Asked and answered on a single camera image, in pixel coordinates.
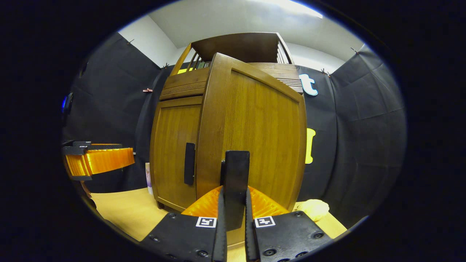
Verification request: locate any yellow soft object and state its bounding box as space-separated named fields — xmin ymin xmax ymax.
xmin=292 ymin=199 xmax=330 ymax=222

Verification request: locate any black backdrop cloth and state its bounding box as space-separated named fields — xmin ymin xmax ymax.
xmin=61 ymin=32 xmax=407 ymax=228

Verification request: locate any wooden shoe cabinet door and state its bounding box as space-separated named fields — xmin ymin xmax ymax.
xmin=196 ymin=53 xmax=307 ymax=219
xmin=150 ymin=96 xmax=202 ymax=213

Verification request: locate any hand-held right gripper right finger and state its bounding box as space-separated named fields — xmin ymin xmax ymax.
xmin=244 ymin=186 xmax=333 ymax=262

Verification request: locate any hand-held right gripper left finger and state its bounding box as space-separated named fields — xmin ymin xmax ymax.
xmin=140 ymin=186 xmax=228 ymax=262

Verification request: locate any wooden double-door shoe cabinet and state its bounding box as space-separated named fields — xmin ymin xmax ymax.
xmin=150 ymin=32 xmax=307 ymax=219

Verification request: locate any black door handle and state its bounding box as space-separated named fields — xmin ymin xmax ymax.
xmin=184 ymin=143 xmax=196 ymax=186
xmin=221 ymin=150 xmax=250 ymax=231

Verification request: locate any wooden drawer with black knob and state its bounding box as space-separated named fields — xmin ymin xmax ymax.
xmin=159 ymin=63 xmax=303 ymax=101

